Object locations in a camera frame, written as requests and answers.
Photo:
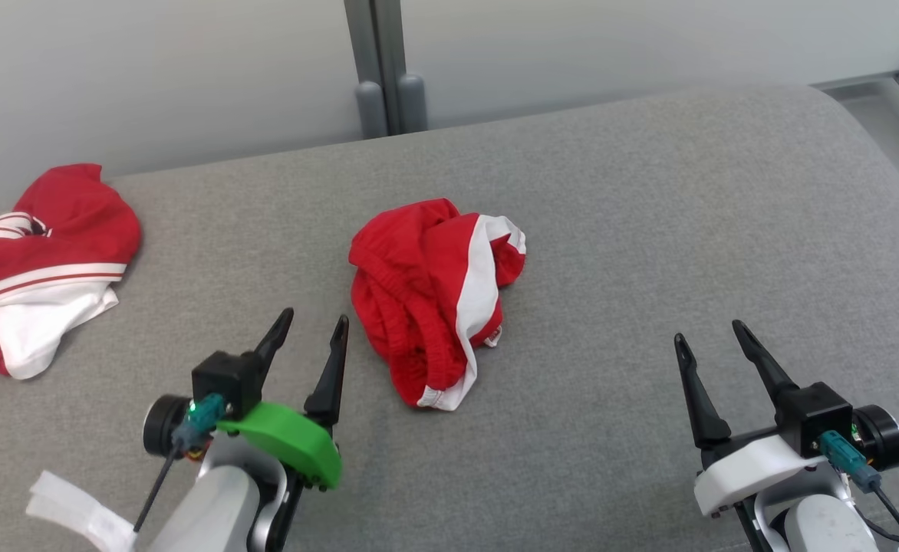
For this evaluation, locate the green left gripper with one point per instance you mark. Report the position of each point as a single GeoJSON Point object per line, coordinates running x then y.
{"type": "Point", "coordinates": [288, 441]}

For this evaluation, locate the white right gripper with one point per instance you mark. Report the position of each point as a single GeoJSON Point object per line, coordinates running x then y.
{"type": "Point", "coordinates": [749, 468]}

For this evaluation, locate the red white shorts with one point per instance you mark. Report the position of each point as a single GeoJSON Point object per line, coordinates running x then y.
{"type": "Point", "coordinates": [411, 261]}

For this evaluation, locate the red white basketball jersey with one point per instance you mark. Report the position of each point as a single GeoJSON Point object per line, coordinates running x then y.
{"type": "Point", "coordinates": [74, 215]}

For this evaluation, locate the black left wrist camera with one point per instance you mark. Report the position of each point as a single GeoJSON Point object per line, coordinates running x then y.
{"type": "Point", "coordinates": [223, 379]}

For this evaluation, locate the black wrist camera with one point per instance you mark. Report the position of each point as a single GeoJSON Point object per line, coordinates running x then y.
{"type": "Point", "coordinates": [223, 379]}
{"type": "Point", "coordinates": [814, 414]}

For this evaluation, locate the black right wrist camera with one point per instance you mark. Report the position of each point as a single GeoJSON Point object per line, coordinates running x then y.
{"type": "Point", "coordinates": [814, 414]}

